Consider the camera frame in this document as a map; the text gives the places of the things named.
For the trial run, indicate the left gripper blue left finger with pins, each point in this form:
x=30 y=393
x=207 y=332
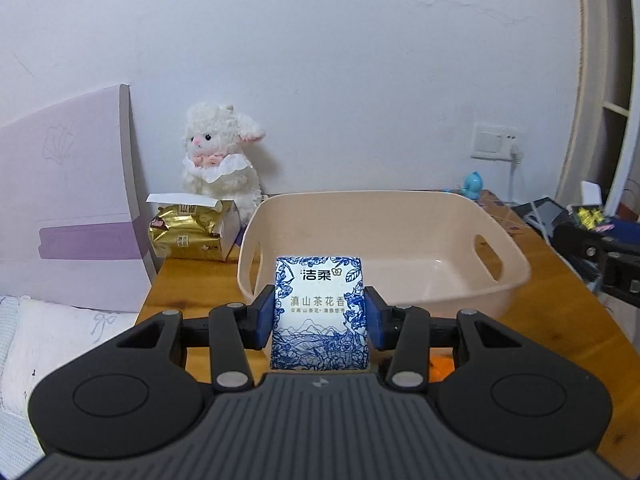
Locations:
x=264 y=307

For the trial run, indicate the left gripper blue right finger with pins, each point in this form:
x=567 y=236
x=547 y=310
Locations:
x=375 y=308

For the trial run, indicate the blue white tissue pack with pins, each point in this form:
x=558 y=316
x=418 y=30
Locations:
x=319 y=321

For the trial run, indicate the dark laptop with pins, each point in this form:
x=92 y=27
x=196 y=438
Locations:
x=543 y=216

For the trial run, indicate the beige plastic basket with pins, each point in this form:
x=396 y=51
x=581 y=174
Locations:
x=435 y=250

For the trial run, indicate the gold snack box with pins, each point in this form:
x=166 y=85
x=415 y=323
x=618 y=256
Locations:
x=192 y=226

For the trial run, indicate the blue toy figure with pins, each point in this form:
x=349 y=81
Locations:
x=472 y=186

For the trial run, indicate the white plush lamb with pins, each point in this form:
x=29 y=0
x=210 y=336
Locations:
x=215 y=163

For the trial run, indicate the lilac headboard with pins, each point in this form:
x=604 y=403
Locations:
x=71 y=228

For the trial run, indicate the white pillow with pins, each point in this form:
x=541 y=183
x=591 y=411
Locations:
x=38 y=337

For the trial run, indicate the white wall socket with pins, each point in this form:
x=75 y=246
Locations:
x=492 y=142

